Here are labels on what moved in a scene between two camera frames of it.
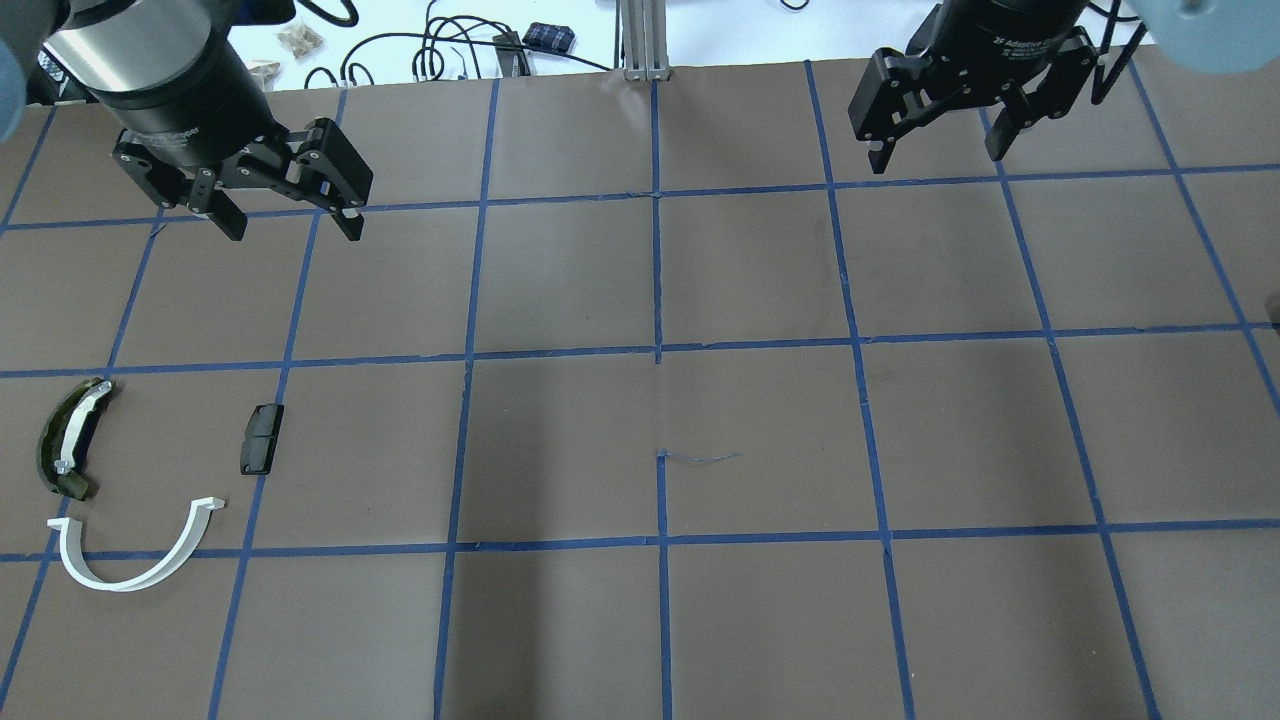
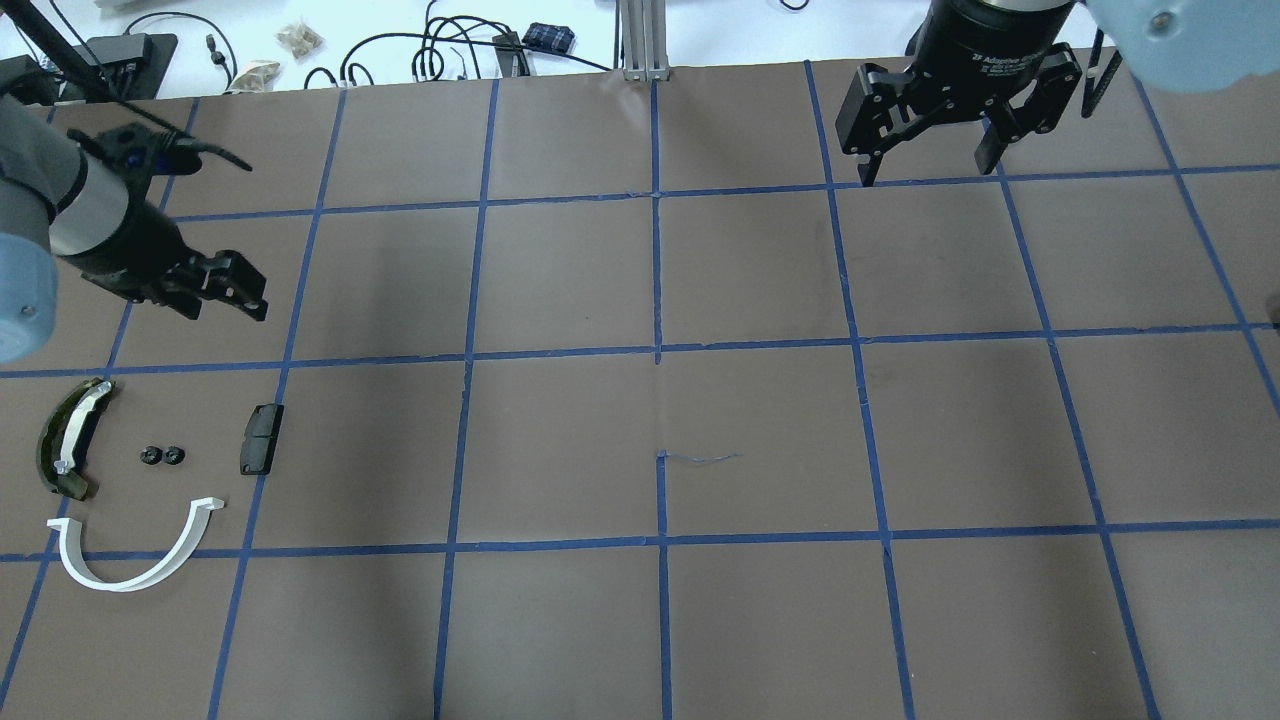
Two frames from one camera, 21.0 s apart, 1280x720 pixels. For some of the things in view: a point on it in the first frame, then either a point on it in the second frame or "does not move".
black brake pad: (259, 438) does not move
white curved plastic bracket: (75, 558) does not move
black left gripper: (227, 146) -> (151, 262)
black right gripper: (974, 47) does not move
